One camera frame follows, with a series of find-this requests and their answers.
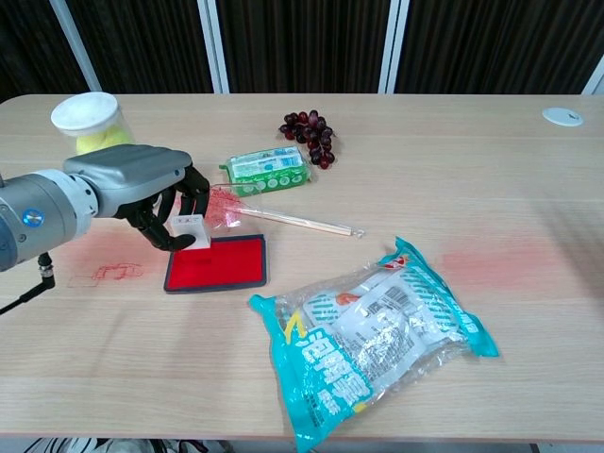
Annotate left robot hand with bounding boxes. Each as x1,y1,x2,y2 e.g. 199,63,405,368
62,143,211,253

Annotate small red white stamp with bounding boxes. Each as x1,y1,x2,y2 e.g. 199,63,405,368
170,212,212,250

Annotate tennis ball canister white lid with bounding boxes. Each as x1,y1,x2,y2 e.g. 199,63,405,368
50,92,135,155

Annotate clear ink pad lid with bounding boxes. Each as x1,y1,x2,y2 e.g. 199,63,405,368
203,182,259,234

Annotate red ink pad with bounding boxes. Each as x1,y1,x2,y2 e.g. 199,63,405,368
162,233,269,296

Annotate green tissue pack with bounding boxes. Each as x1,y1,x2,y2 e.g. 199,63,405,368
218,145,315,198

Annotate wrapped wooden chopsticks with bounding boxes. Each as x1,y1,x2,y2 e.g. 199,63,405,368
238,206,366,241

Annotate dark red grape bunch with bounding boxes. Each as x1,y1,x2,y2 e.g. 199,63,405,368
277,109,338,171

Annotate teal noodle snack bag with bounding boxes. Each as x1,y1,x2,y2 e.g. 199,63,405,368
248,235,500,453

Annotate white desk grommet cap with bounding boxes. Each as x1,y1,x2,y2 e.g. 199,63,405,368
542,107,585,128

